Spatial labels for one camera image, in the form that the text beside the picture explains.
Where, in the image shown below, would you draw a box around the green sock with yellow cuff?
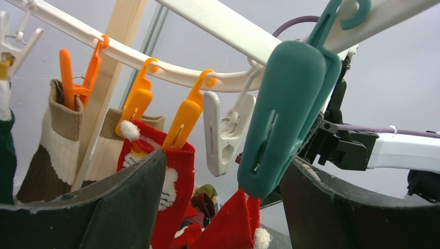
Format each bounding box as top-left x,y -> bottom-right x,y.
1,52 -> 17,205

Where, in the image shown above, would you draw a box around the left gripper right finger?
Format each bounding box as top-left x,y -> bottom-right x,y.
280,158 -> 439,248

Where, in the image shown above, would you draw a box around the red white patterned sock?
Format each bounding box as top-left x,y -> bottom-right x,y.
117,120 -> 195,248

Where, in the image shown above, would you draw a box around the wooden hanger stand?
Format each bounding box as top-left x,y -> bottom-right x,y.
71,0 -> 147,192

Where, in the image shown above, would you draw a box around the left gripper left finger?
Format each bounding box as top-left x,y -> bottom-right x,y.
1,150 -> 166,248

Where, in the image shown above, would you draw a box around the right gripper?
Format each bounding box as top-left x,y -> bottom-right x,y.
299,56 -> 352,165

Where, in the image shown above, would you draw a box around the white clothespin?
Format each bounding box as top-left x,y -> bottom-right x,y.
203,63 -> 263,177
1,1 -> 44,80

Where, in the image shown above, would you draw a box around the white clip hanger frame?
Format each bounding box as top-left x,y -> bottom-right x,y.
1,1 -> 439,95

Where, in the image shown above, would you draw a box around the orange clothespin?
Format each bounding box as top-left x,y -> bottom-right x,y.
162,69 -> 216,150
59,34 -> 109,110
115,58 -> 159,137

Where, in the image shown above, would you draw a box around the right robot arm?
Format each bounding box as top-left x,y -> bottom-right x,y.
299,54 -> 439,203

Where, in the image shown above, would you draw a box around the brown tan socks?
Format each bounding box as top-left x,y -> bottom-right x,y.
190,184 -> 220,228

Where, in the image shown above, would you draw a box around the tan brown striped sock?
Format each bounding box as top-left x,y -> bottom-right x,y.
16,79 -> 84,203
82,108 -> 165,187

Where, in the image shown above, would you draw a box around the teal clothespin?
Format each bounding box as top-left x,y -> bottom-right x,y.
237,1 -> 371,199

